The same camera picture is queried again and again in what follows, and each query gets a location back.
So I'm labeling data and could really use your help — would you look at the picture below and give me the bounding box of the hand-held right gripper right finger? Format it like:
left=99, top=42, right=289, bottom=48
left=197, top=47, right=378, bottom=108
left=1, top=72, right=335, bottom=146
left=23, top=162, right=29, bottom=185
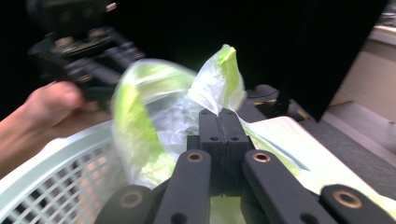
left=220, top=108, right=256, bottom=198

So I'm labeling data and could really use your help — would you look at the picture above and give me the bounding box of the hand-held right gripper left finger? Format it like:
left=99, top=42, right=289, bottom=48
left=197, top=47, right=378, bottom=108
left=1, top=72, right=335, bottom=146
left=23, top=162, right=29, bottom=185
left=187, top=108, right=224, bottom=198

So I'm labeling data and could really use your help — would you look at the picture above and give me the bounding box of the clear green printed plastic bag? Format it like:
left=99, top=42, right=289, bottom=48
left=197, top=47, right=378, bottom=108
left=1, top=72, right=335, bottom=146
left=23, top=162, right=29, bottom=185
left=111, top=43, right=396, bottom=224

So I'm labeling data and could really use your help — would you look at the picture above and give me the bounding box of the light blue mesh basket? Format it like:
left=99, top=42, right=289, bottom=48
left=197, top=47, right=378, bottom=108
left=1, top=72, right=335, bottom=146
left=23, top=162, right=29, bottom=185
left=0, top=119, right=176, bottom=224

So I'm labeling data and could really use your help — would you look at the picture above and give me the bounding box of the black stand base yellow tape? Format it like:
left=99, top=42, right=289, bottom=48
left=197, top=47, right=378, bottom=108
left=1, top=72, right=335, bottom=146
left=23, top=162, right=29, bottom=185
left=244, top=83, right=314, bottom=123

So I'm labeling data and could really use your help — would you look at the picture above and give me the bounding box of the black curtain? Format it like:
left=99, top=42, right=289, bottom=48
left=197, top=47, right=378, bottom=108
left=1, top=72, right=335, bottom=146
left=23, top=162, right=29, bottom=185
left=0, top=0, right=389, bottom=123

